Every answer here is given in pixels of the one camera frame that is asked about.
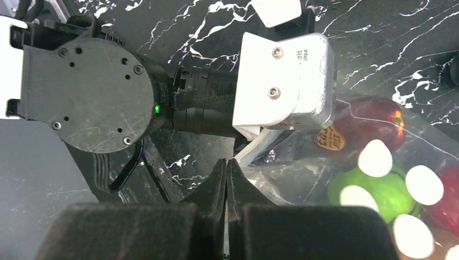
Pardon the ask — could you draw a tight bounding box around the green fake pepper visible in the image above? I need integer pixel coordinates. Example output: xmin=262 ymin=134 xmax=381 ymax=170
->
xmin=327 ymin=165 xmax=421 ymax=223

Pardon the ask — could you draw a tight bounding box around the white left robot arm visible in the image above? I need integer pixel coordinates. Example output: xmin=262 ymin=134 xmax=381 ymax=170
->
xmin=1 ymin=1 xmax=241 ymax=154

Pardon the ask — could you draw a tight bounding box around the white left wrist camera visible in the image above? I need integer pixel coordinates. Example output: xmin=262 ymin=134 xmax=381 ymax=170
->
xmin=232 ymin=0 xmax=336 ymax=140

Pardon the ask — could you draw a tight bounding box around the black corrugated hose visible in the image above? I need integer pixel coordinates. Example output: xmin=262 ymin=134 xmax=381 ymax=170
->
xmin=448 ymin=54 xmax=459 ymax=87

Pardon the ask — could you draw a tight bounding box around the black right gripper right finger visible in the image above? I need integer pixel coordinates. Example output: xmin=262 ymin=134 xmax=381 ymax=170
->
xmin=226 ymin=159 xmax=398 ymax=259

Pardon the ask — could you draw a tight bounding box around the clear zip top bag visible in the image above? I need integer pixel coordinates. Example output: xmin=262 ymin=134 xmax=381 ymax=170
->
xmin=236 ymin=95 xmax=458 ymax=259

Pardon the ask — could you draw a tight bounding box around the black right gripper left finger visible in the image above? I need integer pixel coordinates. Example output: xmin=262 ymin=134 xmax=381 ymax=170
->
xmin=36 ymin=159 xmax=227 ymax=259

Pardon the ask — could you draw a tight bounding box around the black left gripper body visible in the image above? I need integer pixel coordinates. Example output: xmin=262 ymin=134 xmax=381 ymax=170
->
xmin=158 ymin=66 xmax=242 ymax=138

